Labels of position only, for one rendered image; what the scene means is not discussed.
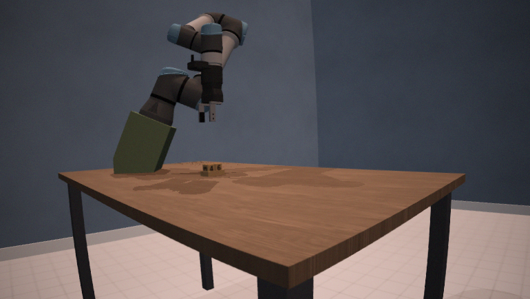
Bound light wooden tray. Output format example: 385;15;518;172
200;169;225;177

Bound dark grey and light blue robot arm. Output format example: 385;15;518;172
139;12;248;126

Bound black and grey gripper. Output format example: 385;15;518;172
187;52;223;123

